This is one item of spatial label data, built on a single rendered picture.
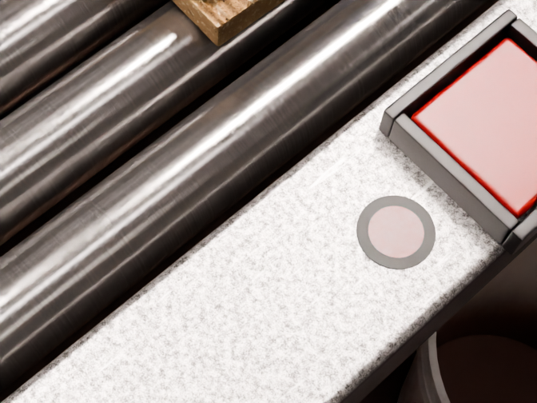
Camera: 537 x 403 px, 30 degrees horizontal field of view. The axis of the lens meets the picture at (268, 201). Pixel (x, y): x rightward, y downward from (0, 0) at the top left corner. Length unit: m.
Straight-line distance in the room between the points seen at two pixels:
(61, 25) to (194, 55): 0.06
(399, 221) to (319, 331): 0.06
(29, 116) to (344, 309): 0.15
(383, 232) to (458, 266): 0.03
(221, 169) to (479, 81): 0.11
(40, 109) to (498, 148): 0.19
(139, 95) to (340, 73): 0.09
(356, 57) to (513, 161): 0.08
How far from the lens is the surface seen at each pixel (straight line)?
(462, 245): 0.41
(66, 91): 0.43
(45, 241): 0.40
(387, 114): 0.41
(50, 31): 0.45
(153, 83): 0.43
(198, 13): 0.43
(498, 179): 0.41
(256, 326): 0.39
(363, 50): 0.44
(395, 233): 0.40
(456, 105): 0.42
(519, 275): 1.19
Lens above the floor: 1.28
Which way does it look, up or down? 66 degrees down
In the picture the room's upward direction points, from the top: 5 degrees clockwise
